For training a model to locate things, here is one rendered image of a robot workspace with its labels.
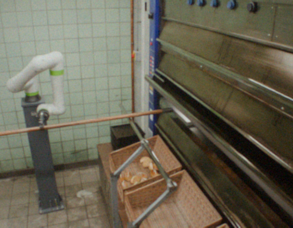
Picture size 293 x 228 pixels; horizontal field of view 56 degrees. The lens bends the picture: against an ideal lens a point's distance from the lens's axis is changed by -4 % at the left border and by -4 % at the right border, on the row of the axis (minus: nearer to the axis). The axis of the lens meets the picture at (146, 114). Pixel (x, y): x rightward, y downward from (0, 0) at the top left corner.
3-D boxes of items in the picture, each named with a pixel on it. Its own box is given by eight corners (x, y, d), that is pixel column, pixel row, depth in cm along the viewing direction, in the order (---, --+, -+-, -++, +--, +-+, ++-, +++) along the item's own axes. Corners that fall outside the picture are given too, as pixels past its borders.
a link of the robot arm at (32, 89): (19, 95, 244) (16, 74, 236) (32, 90, 256) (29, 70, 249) (29, 97, 238) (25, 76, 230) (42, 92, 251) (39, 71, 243)
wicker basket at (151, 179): (157, 158, 278) (159, 133, 267) (181, 194, 228) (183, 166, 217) (108, 166, 264) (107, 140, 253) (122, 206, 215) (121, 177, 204)
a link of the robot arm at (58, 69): (43, 51, 214) (54, 54, 209) (55, 49, 225) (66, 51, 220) (45, 74, 222) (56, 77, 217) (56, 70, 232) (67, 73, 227)
